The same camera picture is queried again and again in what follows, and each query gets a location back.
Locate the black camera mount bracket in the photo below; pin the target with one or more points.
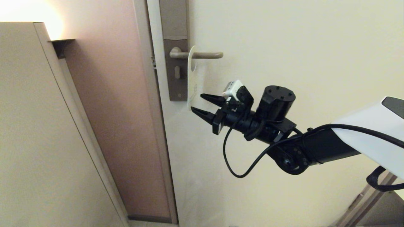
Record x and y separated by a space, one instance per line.
246 96

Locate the beige door frame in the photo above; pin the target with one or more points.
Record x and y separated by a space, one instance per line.
157 110

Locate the white room door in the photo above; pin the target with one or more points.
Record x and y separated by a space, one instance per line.
284 47

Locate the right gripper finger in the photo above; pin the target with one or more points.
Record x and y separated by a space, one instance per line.
205 116
216 100

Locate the brown wooden side frame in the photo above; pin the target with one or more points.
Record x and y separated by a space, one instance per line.
363 205

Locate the beige keyhole cover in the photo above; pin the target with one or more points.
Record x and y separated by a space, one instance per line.
177 72

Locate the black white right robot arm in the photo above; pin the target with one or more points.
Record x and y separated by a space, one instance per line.
315 145

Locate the brown metal lock plate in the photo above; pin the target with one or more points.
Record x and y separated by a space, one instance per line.
175 22

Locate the dark baseboard strip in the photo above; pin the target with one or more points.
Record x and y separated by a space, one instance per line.
148 219

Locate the beige cabinet panel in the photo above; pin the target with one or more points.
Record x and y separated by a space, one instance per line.
31 126

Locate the blue and white door hanger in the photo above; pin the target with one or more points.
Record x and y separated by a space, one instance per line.
191 78

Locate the metal door latch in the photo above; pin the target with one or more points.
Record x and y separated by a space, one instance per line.
153 62

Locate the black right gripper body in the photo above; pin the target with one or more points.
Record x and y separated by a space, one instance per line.
240 123

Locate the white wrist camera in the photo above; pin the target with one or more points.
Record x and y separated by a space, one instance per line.
232 88

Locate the dark wall light ledge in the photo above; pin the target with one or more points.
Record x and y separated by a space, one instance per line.
62 46

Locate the small brown frame hinge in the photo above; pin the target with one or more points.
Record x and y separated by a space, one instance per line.
356 201

